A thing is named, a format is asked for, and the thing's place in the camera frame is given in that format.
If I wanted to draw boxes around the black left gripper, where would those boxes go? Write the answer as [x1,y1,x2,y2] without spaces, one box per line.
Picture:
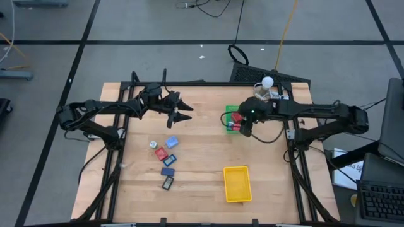
[159,90,194,129]

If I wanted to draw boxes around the white floor cable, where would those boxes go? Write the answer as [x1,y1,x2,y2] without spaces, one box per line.
[0,0,16,64]

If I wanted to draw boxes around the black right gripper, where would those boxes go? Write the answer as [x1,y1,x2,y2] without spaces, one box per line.
[238,97,276,137]

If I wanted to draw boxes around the dark grey laptop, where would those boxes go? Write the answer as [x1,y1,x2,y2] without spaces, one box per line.
[377,77,404,166]

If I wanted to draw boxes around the white globe bulb lamp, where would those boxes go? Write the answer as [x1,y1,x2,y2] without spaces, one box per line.
[254,76,275,102]

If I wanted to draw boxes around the yellow cable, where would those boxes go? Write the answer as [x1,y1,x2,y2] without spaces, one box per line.
[273,0,299,72]

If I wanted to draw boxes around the grey metal stand foot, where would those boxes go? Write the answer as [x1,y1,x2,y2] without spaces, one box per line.
[0,69,34,81]
[12,0,69,8]

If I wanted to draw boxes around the white paper sheet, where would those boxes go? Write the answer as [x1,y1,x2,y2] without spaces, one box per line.
[333,148,364,191]

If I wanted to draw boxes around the black box with label window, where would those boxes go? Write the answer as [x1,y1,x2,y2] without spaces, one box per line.
[162,175,175,192]

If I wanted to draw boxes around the black cable with loop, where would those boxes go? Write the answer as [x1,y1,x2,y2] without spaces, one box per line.
[227,0,250,66]

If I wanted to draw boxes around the green plastic basket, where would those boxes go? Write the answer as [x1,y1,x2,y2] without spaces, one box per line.
[224,105,244,134]

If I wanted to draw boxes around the orange floor cable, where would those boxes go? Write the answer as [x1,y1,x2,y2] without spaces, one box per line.
[0,31,31,71]

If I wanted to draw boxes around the yellow plastic basket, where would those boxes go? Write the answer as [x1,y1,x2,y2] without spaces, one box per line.
[223,165,253,203]

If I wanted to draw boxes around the thin black floor cable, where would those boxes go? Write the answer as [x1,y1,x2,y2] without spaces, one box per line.
[175,0,233,18]

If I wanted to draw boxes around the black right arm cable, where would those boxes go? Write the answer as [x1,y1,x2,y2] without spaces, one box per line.
[220,110,285,144]

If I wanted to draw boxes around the black perforated panel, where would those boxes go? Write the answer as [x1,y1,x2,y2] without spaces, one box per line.
[229,62,312,86]

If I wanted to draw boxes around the light blue plastic box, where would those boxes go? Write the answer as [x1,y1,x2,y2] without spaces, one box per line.
[165,136,180,149]

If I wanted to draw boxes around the red plastic box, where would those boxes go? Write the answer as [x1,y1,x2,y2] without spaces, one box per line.
[154,146,169,162]

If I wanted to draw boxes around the black keyboard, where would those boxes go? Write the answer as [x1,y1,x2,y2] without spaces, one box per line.
[356,180,404,224]

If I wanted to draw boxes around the black aluminium table frame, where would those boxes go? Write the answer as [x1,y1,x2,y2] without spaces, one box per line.
[71,71,342,227]

